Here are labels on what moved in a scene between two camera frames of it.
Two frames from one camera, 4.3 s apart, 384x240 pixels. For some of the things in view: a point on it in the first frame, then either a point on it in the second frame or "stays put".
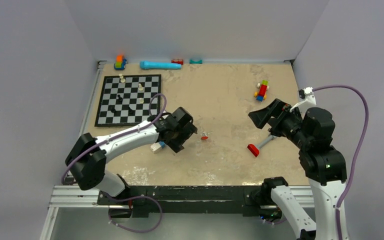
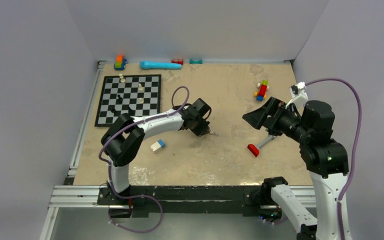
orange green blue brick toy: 120,64 stays put
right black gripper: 277,107 stays put
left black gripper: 187,130 to 203,129
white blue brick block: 156,146 stays put
